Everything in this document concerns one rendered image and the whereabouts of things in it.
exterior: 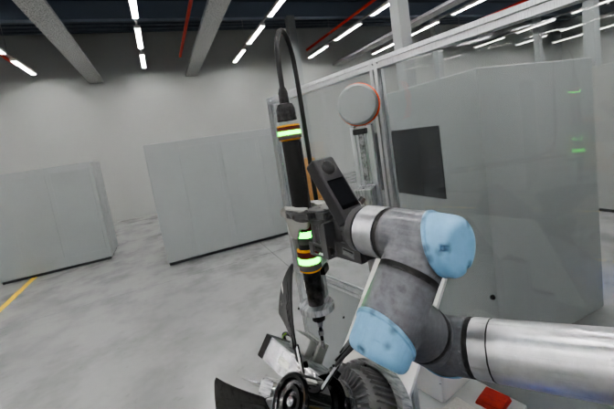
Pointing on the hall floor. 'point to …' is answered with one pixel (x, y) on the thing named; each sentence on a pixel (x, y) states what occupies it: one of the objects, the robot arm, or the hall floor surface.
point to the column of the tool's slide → (367, 163)
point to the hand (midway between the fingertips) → (293, 205)
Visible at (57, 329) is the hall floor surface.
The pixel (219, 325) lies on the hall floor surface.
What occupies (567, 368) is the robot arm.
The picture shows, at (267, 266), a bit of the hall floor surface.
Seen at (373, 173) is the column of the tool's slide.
